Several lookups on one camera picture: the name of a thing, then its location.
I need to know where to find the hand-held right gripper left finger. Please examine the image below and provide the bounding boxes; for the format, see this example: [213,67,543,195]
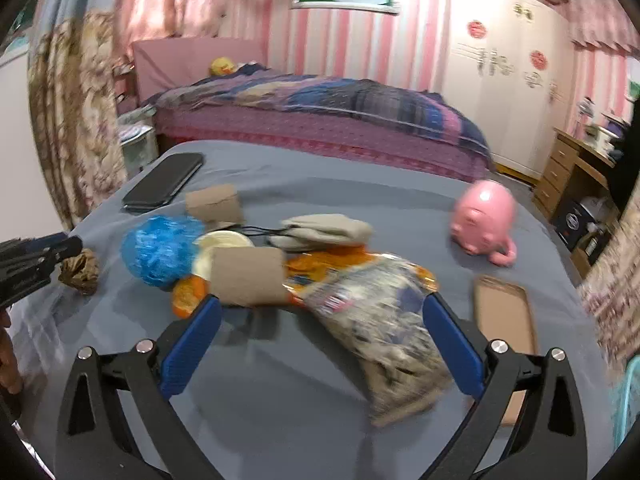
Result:
[56,294,223,480]

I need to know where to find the black box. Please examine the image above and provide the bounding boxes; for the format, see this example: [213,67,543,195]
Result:
[554,197,608,252]

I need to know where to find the blue and floral curtain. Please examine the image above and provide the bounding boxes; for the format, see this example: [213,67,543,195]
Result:
[26,0,132,232]
[575,200,640,367]

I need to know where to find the pink bed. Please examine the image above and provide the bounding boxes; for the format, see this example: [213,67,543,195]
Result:
[131,37,497,184]

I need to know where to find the purple patterned quilt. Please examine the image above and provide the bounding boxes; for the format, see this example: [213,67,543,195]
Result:
[151,74,495,171]

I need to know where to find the white wardrobe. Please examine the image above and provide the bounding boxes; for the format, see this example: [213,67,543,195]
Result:
[439,0,577,179]

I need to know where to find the white nightstand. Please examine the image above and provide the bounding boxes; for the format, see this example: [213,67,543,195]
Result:
[116,121,159,175]

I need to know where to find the folded cardboard piece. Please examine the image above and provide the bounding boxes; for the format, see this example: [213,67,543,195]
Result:
[185,184,246,227]

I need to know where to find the printed clear plastic bag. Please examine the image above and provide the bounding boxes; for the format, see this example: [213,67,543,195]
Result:
[304,260,455,427]

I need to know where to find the grey cloth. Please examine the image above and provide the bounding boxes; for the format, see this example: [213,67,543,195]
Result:
[266,214,374,254]

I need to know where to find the wooden desk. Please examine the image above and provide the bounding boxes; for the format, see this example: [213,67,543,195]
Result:
[531,127,622,282]

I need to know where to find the person's left hand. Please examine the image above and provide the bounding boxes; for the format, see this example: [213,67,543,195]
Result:
[0,309,24,396]

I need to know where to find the blue plastic bag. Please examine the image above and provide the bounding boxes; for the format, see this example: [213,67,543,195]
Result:
[121,216,207,289]

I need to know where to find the flat cardboard piece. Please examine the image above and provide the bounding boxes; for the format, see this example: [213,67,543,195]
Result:
[210,248,287,307]

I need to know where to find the brown phone case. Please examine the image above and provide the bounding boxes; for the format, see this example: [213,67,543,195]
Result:
[472,275,539,427]

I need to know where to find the brown paper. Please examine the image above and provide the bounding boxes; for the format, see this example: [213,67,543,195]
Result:
[58,248,100,296]

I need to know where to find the light blue plastic basket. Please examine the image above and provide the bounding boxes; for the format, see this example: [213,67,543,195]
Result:
[606,354,640,467]

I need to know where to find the black phone wallet case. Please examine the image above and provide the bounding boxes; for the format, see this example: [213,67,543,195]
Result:
[122,152,206,212]

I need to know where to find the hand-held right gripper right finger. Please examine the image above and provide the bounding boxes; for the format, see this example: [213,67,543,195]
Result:
[422,290,586,480]

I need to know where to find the yellow duck plush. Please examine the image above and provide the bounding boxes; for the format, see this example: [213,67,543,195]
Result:
[208,56,239,79]

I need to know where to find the orange peel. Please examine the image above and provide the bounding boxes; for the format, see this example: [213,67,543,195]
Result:
[172,277,209,319]

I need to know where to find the pink window curtain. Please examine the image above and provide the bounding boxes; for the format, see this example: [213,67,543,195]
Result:
[564,0,640,128]
[116,0,277,45]

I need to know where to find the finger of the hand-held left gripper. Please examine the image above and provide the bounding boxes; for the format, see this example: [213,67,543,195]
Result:
[0,234,84,267]
[0,259,53,308]

